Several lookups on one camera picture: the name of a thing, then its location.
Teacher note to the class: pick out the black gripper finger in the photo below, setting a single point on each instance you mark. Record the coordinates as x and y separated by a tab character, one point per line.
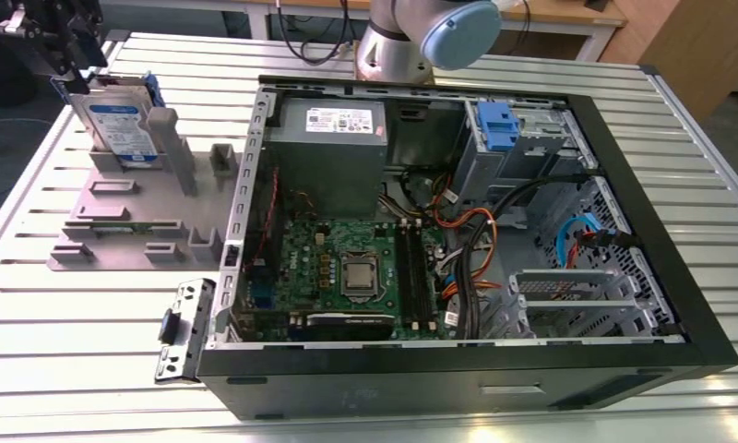
59	51
95	41

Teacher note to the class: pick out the hard disk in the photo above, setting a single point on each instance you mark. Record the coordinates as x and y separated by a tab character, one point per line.
120	129

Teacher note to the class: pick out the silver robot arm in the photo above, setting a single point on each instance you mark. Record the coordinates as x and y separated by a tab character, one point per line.
400	62

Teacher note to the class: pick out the black chair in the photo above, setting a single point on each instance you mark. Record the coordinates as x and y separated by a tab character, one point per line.
3	83

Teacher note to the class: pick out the grey parts rack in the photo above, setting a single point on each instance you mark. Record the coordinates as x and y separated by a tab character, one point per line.
154	207

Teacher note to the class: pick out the green RAM stick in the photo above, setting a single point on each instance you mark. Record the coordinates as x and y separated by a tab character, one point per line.
130	227

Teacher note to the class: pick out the grey power supply unit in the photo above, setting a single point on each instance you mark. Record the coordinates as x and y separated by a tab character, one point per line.
325	175

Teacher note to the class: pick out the green motherboard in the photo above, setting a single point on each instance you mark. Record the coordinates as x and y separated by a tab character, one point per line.
357	235

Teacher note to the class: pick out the silver CPU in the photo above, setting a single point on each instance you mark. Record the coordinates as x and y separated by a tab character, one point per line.
357	276

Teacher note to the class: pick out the blue plastic drive latch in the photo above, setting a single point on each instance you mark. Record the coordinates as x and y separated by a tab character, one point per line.
495	124

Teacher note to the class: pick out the CPU socket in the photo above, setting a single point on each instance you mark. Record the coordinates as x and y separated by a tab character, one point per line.
360	294

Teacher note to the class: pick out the black RAM slot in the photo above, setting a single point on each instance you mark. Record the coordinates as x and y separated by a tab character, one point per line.
424	277
408	277

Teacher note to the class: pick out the silver metal drive cage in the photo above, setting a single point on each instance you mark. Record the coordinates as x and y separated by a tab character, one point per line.
511	171

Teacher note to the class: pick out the black graphics card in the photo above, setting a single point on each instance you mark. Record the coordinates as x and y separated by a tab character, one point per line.
344	323

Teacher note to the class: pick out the black open PC case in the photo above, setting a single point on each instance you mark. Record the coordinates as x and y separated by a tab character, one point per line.
405	383

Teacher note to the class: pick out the brown wooden cabinet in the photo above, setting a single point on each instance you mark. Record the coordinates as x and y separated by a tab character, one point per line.
701	46

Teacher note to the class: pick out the metal card retainer bracket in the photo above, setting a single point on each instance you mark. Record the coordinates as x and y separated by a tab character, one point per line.
187	323

